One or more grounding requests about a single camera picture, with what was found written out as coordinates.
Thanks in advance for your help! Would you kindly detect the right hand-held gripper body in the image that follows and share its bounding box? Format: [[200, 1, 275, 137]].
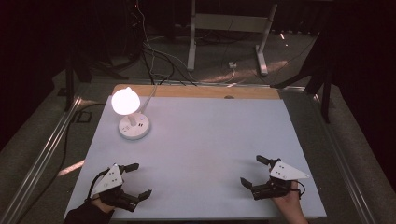
[[251, 160, 311, 201]]

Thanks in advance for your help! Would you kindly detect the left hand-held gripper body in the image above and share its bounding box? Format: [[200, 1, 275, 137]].
[[92, 163, 141, 213]]

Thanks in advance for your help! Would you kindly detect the person's left hand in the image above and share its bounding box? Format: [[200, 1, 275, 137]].
[[91, 194, 117, 215]]

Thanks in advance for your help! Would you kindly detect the person's right hand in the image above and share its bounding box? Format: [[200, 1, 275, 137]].
[[272, 181, 302, 213]]

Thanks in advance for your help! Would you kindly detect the light grey table mat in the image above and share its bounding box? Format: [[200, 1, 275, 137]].
[[64, 94, 328, 220]]

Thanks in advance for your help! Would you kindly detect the white table lamp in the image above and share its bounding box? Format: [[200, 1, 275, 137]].
[[110, 86, 151, 141]]

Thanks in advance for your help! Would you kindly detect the black floor plate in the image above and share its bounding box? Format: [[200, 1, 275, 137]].
[[76, 110, 93, 123]]

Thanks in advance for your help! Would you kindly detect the black stand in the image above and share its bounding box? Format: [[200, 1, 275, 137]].
[[270, 29, 333, 124]]

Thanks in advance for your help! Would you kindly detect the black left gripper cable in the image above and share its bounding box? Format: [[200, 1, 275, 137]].
[[88, 169, 110, 200]]

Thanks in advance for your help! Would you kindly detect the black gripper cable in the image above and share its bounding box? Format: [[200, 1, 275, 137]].
[[296, 179, 306, 200], [88, 169, 110, 200]]

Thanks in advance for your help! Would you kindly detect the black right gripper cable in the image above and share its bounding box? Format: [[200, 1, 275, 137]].
[[296, 179, 306, 200]]

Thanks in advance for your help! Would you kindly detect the thin black floor cable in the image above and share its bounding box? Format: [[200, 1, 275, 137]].
[[18, 102, 107, 224]]

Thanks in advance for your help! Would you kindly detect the metal floor rail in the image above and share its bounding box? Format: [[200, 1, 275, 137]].
[[0, 92, 84, 224], [312, 92, 378, 224]]

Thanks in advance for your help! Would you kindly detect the white lamp cable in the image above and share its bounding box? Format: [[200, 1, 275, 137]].
[[139, 83, 159, 115]]

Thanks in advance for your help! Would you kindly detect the bundle of black floor cables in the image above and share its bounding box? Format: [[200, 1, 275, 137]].
[[132, 0, 198, 87]]

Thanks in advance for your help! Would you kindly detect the white metal stand frame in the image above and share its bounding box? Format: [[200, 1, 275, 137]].
[[186, 0, 279, 77]]

